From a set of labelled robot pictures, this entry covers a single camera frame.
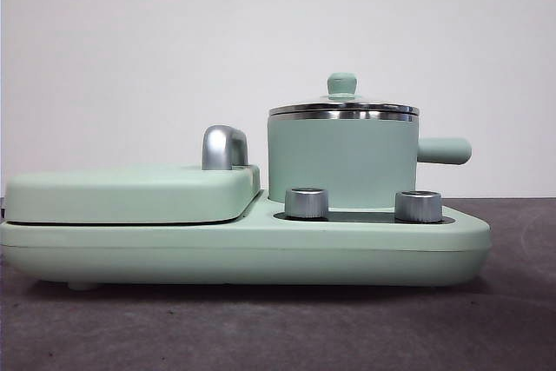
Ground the glass lid with green knob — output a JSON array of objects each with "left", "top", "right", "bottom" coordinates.
[{"left": 268, "top": 72, "right": 420, "bottom": 116}]

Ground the silver control knob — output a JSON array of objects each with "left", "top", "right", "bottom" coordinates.
[
  {"left": 394, "top": 190, "right": 443, "bottom": 222},
  {"left": 284, "top": 187, "right": 330, "bottom": 220}
]

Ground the mint green griddle cover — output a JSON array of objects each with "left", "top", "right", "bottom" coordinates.
[{"left": 3, "top": 163, "right": 262, "bottom": 226}]

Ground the mint green breakfast machine base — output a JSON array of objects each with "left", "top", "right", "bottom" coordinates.
[{"left": 0, "top": 188, "right": 493, "bottom": 292}]

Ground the mint green pot with handle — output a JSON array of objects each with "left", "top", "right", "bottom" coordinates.
[{"left": 267, "top": 110, "right": 473, "bottom": 209}]

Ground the silver griddle cover handle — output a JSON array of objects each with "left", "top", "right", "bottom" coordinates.
[{"left": 201, "top": 125, "right": 250, "bottom": 171}]

